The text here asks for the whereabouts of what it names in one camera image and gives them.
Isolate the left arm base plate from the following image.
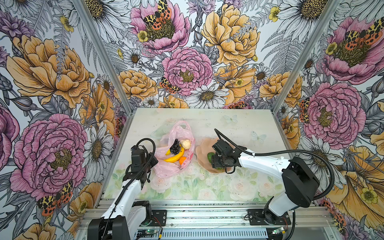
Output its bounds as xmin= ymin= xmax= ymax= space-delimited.
xmin=142 ymin=210 xmax=168 ymax=227

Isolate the aluminium frame post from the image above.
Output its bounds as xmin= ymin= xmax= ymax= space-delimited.
xmin=272 ymin=0 xmax=341 ymax=115
xmin=74 ymin=1 xmax=134 ymax=117

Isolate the green circuit board right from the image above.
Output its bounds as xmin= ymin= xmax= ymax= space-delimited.
xmin=271 ymin=227 xmax=286 ymax=235

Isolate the fake orange fruit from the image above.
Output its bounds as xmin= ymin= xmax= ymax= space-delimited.
xmin=179 ymin=157 xmax=187 ymax=166

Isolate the left aluminium frame post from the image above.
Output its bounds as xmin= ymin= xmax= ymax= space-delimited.
xmin=74 ymin=1 xmax=134 ymax=117

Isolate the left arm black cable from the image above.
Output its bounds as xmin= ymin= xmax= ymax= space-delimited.
xmin=100 ymin=137 xmax=157 ymax=240

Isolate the aluminium front rail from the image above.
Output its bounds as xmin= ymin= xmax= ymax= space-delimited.
xmin=151 ymin=200 xmax=333 ymax=229

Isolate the white slotted cable duct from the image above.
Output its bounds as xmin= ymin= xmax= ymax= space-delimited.
xmin=135 ymin=228 xmax=269 ymax=240

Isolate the green circuit board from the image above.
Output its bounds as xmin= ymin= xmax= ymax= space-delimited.
xmin=271 ymin=227 xmax=286 ymax=235
xmin=136 ymin=230 xmax=160 ymax=240

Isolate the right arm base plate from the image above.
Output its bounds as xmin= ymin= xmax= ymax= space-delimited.
xmin=245 ymin=209 xmax=291 ymax=226

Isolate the pink petal-shaped bowl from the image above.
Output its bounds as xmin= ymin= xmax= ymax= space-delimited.
xmin=196 ymin=138 xmax=225 ymax=174

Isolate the fake green lime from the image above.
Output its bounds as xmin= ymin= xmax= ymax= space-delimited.
xmin=207 ymin=152 xmax=215 ymax=164

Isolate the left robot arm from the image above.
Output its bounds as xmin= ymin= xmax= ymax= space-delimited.
xmin=86 ymin=146 xmax=157 ymax=240

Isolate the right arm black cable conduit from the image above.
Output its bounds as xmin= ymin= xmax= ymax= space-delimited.
xmin=214 ymin=128 xmax=335 ymax=240

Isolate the right aluminium frame post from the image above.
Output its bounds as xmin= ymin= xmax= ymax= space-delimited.
xmin=272 ymin=0 xmax=341 ymax=115

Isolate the fake black grape bunch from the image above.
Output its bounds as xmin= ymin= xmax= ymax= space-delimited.
xmin=170 ymin=139 xmax=182 ymax=155

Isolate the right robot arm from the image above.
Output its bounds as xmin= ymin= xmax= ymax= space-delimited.
xmin=211 ymin=140 xmax=320 ymax=225

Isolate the fake yellow banana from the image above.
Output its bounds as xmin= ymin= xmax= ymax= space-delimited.
xmin=164 ymin=147 xmax=185 ymax=163

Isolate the pink plastic bag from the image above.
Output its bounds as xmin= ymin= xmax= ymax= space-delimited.
xmin=155 ymin=121 xmax=196 ymax=178

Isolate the green circuit board left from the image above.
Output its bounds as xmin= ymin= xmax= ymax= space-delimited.
xmin=136 ymin=230 xmax=160 ymax=240

